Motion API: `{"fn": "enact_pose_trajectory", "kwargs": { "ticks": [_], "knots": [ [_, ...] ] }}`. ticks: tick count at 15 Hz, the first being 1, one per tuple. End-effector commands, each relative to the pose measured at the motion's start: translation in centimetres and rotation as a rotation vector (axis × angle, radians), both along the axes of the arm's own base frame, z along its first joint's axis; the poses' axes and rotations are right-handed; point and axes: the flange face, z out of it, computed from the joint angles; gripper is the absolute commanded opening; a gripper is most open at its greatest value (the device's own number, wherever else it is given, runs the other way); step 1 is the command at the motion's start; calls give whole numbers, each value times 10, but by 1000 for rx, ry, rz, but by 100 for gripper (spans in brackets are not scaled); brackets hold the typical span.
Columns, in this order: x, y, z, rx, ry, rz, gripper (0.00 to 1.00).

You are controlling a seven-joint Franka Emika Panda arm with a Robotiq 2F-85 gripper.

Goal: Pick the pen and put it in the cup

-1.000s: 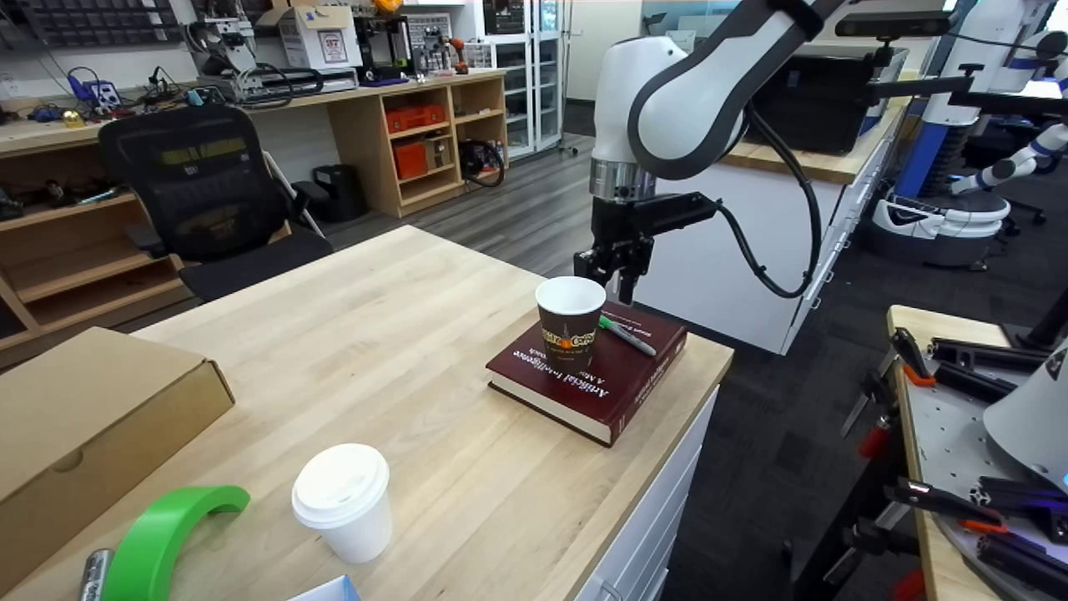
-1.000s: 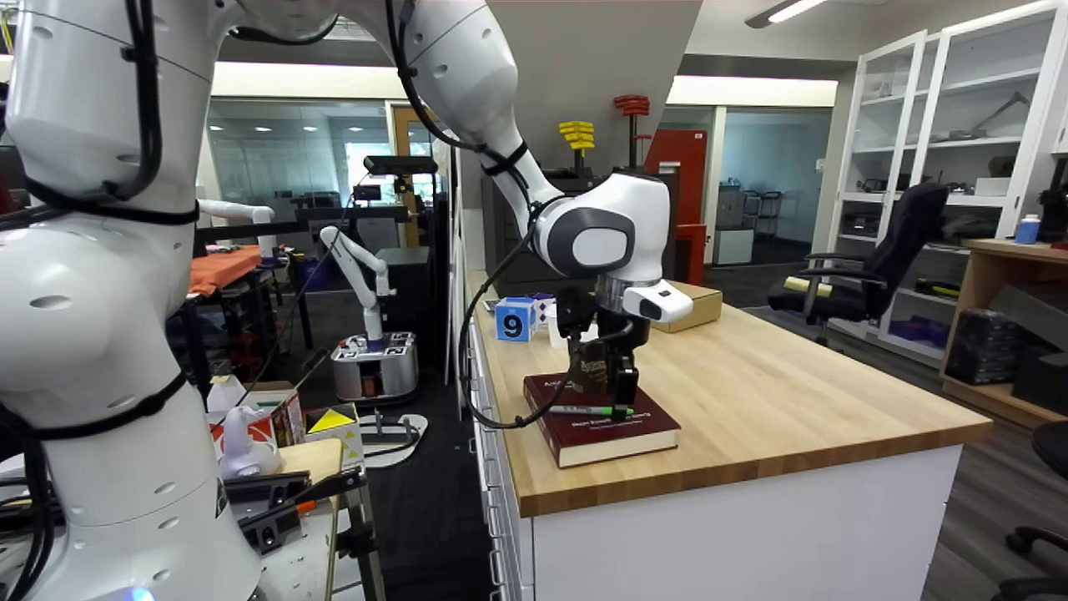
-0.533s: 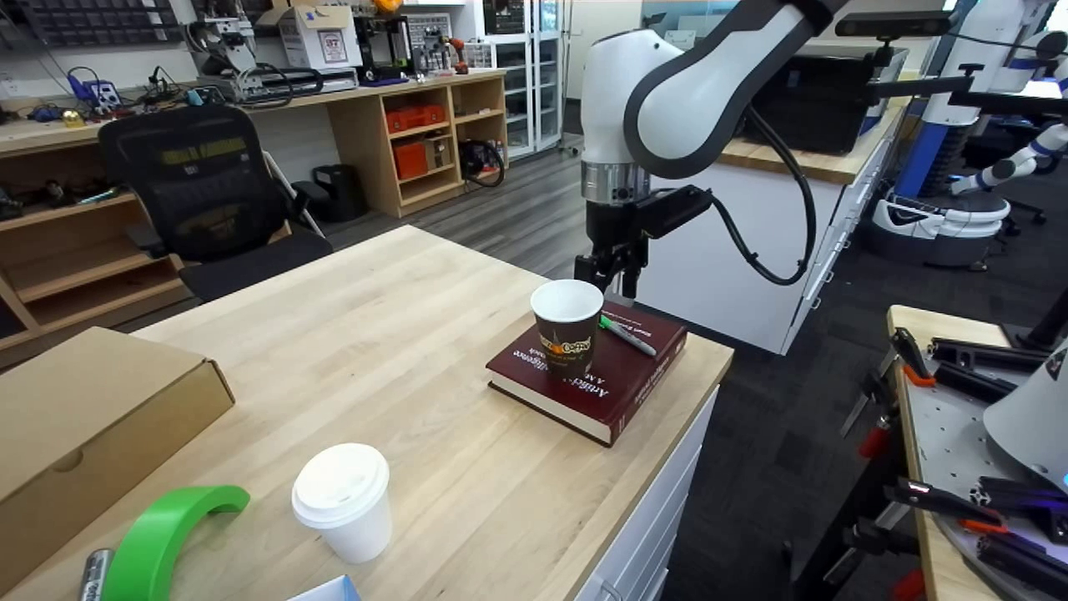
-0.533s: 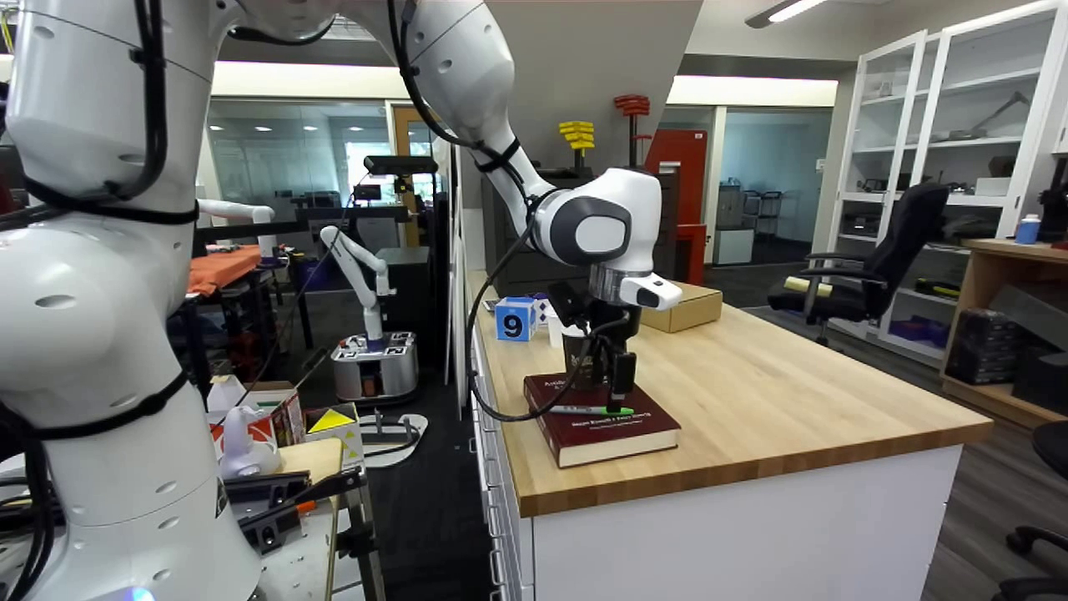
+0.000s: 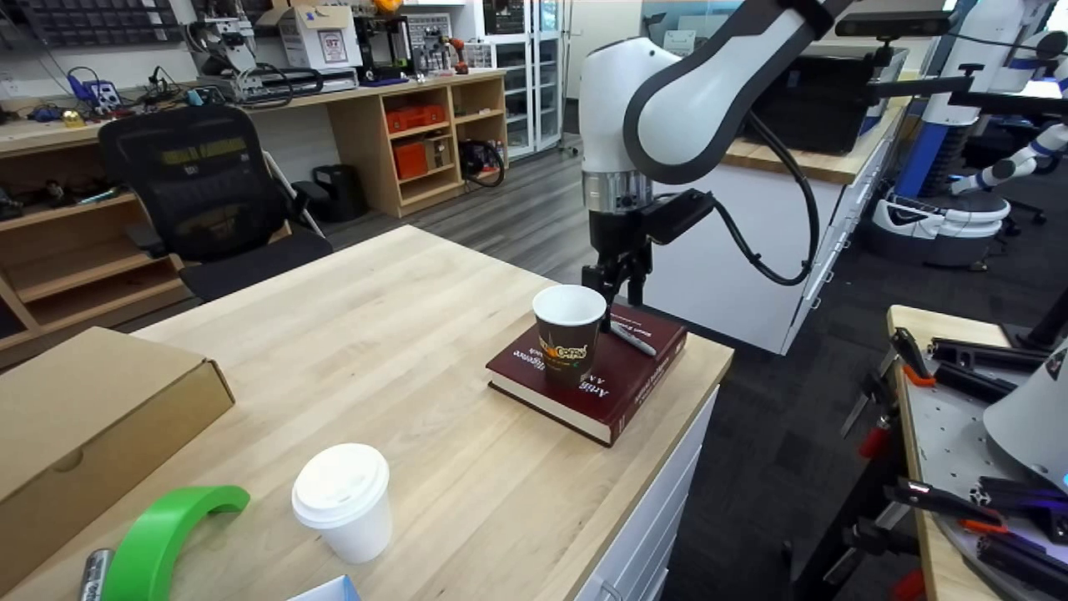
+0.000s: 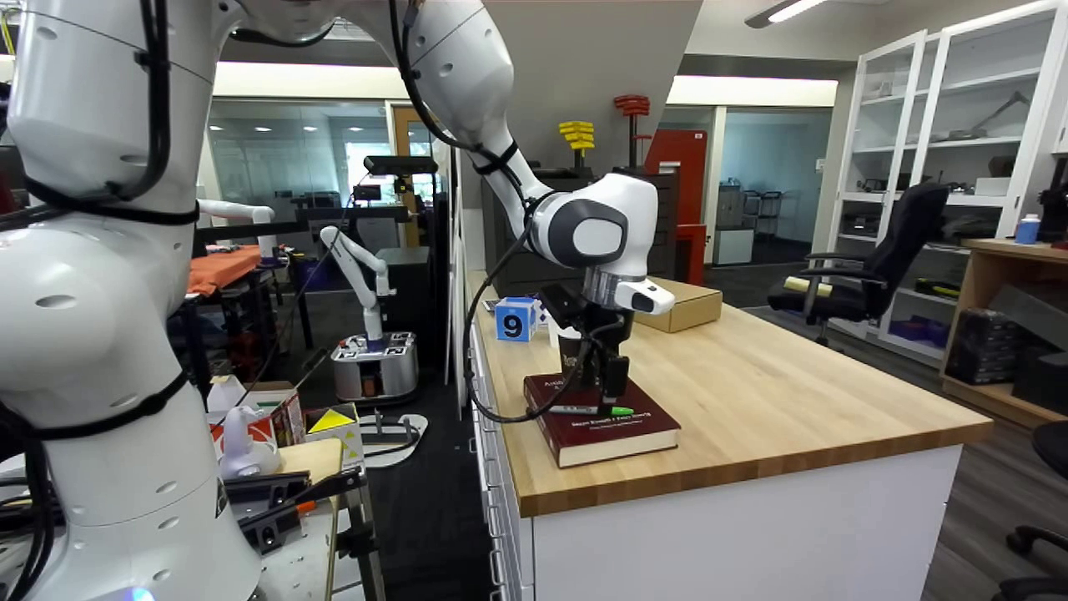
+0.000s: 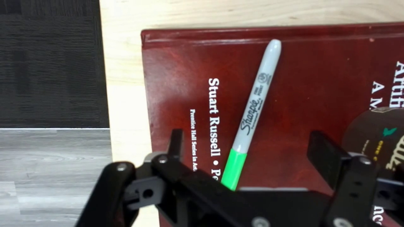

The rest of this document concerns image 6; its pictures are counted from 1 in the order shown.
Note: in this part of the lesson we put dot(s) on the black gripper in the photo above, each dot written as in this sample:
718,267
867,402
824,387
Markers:
601,334

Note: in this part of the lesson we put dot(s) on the yellow sign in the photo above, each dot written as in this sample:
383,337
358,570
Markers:
578,136

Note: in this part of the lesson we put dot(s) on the yellow block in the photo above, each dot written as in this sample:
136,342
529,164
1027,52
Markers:
331,425

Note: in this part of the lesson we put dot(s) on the black mesh office chair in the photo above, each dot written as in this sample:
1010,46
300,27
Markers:
888,261

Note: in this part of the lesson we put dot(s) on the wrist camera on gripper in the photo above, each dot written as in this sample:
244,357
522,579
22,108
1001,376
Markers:
650,300

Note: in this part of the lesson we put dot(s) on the white open shelving unit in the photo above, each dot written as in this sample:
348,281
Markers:
956,121

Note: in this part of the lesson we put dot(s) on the black swivel chair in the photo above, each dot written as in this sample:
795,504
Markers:
1041,521

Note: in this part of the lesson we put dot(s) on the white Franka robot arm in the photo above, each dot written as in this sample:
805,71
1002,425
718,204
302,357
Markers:
87,312

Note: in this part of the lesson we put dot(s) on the white spray bottle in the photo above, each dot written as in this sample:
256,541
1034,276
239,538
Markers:
239,440

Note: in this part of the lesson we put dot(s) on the small white robot arm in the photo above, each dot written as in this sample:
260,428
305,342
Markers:
373,334

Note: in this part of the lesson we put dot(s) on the black bar on stand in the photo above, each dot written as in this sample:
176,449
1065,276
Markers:
403,164

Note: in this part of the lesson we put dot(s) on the black bar clamp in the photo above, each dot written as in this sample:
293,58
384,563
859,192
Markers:
285,502

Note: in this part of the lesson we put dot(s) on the ceiling light strip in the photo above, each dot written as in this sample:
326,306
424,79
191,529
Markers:
785,11

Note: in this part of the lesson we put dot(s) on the orange cloth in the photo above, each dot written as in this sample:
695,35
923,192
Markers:
227,273

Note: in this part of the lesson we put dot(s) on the red sign on pole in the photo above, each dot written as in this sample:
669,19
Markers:
631,105

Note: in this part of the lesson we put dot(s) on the blue number cube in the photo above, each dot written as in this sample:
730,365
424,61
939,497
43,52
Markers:
513,322

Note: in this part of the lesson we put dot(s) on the flat cardboard box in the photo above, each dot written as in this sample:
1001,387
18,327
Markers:
695,301

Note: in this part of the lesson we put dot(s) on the wooden shelf with black cases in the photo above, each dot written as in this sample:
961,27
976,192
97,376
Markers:
1006,334

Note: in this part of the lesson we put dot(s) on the white drawer cabinet under table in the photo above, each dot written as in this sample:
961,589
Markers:
757,537

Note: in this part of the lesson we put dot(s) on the maroon hardcover book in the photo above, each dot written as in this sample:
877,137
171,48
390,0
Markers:
607,434

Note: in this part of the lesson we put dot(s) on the blue bottle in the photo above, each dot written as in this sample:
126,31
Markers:
1028,228

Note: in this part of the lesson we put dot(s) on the red cabinet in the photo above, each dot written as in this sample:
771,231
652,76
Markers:
681,178

